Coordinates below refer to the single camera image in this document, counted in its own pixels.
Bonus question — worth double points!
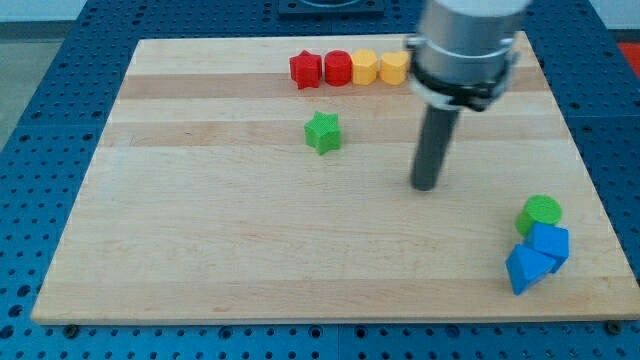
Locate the yellow heart block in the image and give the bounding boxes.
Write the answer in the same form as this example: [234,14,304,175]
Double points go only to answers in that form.
[379,51,410,86]

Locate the wooden board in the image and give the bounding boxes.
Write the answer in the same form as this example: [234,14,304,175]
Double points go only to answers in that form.
[31,34,639,325]

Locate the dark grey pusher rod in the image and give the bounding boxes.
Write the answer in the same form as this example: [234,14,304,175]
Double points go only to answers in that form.
[410,105,459,191]

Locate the green cylinder block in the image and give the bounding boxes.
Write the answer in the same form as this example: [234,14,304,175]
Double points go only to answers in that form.
[514,194,563,236]

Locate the blue triangle block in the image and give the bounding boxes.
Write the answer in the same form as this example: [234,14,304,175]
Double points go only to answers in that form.
[505,244,556,296]

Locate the green star block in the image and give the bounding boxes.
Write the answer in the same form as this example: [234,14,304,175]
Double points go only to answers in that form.
[304,111,342,156]

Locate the red cylinder block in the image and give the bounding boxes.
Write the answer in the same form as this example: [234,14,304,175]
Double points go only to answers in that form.
[324,50,352,87]

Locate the yellow pentagon block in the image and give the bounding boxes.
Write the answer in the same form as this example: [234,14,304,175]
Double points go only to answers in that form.
[351,49,378,85]

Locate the blue cube block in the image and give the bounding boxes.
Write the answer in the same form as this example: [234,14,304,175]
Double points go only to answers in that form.
[524,222,570,274]

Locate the red star block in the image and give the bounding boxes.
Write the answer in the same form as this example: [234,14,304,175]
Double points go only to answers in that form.
[289,50,322,90]

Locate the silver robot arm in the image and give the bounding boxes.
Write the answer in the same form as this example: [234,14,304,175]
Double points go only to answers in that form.
[405,0,530,112]

